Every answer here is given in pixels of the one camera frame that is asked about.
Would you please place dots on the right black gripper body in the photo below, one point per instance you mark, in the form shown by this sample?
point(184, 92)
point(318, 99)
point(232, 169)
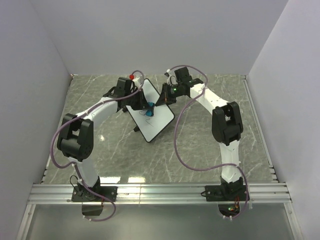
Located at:
point(174, 92)

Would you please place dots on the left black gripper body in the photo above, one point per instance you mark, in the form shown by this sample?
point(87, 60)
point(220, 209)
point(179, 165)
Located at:
point(134, 101)

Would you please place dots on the blue whiteboard eraser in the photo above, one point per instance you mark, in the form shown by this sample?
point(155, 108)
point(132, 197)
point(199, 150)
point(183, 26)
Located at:
point(150, 109)

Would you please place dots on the white whiteboard black frame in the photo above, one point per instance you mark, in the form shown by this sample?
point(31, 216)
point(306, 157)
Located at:
point(151, 126)

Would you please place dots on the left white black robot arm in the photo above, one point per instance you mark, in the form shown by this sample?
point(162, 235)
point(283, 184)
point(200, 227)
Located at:
point(75, 137)

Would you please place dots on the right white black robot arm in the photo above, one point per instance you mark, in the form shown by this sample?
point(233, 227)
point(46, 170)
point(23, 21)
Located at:
point(226, 125)

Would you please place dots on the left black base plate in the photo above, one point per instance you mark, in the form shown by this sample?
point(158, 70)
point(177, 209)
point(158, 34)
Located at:
point(107, 193)

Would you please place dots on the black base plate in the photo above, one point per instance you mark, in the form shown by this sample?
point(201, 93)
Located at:
point(107, 193)
point(216, 193)

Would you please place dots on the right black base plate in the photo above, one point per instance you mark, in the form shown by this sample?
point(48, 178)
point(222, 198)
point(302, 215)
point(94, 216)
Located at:
point(216, 193)

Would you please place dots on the aluminium mounting rail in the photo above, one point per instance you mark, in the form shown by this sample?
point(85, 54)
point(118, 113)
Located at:
point(156, 194)

